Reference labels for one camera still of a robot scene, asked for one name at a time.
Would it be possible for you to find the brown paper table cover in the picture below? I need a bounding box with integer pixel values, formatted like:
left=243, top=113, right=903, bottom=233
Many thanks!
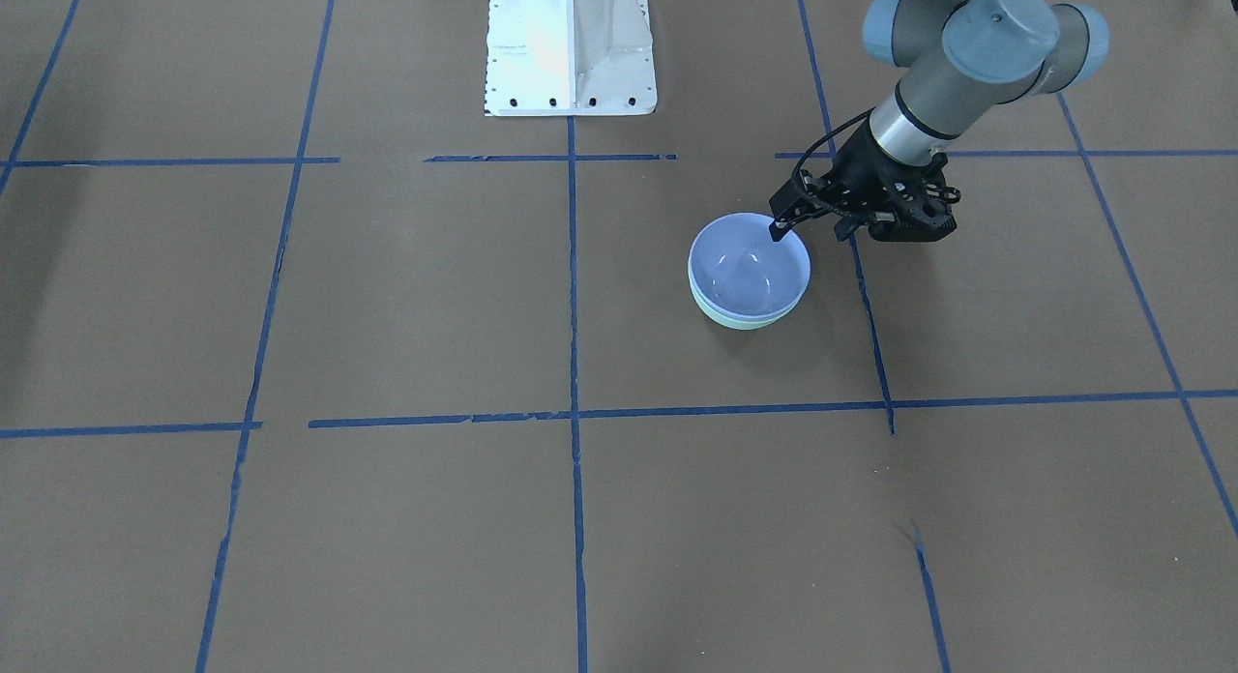
left=2, top=0, right=1236, bottom=672

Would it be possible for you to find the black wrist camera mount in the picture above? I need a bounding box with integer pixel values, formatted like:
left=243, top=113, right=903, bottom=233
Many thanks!
left=868, top=153, right=962, bottom=242

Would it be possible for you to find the blue bowl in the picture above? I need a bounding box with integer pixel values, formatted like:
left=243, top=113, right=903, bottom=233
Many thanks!
left=687, top=212, right=811, bottom=315

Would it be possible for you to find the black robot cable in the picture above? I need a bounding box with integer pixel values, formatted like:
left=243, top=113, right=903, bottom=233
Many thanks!
left=789, top=108, right=875, bottom=200

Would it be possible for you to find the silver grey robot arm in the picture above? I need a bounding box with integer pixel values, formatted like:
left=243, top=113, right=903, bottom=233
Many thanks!
left=769, top=0, right=1110, bottom=242

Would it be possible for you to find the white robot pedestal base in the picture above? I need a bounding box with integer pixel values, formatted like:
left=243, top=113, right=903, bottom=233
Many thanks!
left=484, top=0, right=659, bottom=118

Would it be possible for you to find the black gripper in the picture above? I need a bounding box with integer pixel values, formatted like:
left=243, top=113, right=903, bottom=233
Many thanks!
left=769, top=132, right=929, bottom=242

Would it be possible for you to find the green bowl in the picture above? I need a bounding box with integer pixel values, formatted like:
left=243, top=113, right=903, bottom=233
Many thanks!
left=693, top=291, right=800, bottom=332

